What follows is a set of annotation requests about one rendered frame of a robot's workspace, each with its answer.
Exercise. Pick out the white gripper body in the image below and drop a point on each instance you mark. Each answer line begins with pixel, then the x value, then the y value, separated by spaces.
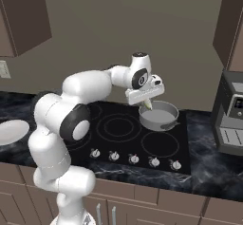
pixel 144 93

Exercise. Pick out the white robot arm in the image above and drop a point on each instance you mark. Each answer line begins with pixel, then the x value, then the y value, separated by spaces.
pixel 79 89

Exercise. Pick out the black hob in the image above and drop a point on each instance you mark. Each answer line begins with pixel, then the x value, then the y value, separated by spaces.
pixel 126 140

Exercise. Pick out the silver hob knob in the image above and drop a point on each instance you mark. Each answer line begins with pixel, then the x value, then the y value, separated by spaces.
pixel 175 164
pixel 114 155
pixel 95 153
pixel 154 162
pixel 133 159

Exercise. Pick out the grey coffee machine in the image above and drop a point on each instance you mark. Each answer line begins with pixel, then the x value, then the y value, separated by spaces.
pixel 229 115

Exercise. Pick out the brown drawer front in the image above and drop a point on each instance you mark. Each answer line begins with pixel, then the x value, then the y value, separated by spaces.
pixel 115 189
pixel 146 194
pixel 224 211
pixel 182 202
pixel 11 172

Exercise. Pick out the brown cupboard door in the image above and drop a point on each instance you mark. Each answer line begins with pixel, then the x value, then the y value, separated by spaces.
pixel 15 205
pixel 91 211
pixel 152 214

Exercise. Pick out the white plate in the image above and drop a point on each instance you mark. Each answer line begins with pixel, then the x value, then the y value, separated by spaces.
pixel 12 132

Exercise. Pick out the brown wall cupboard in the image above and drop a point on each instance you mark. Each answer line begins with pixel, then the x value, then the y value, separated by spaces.
pixel 231 23
pixel 22 16

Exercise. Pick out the white wall socket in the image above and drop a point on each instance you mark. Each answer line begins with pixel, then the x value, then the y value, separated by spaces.
pixel 4 69

